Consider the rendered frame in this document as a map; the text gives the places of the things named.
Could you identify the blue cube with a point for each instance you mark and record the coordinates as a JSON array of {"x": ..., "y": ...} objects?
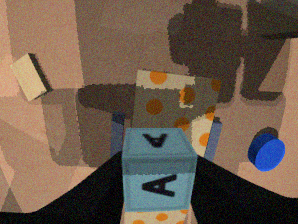
[{"x": 158, "y": 166}]

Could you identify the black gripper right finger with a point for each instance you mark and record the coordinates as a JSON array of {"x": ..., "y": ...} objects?
[{"x": 219, "y": 197}]

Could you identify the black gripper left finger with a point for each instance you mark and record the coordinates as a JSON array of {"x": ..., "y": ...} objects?
[{"x": 99, "y": 199}]

